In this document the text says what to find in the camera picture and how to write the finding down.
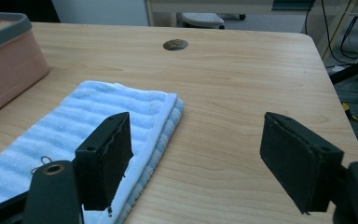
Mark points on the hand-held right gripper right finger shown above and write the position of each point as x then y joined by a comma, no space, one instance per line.
295,161

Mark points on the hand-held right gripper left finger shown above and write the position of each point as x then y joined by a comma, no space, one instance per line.
101,168

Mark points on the pink basket with grey rim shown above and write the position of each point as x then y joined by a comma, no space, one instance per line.
9,68

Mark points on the black metal stand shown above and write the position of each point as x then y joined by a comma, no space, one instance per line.
354,70

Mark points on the grey chair base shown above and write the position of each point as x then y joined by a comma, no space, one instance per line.
202,20

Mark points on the light blue striped towel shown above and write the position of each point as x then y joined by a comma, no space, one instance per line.
93,109

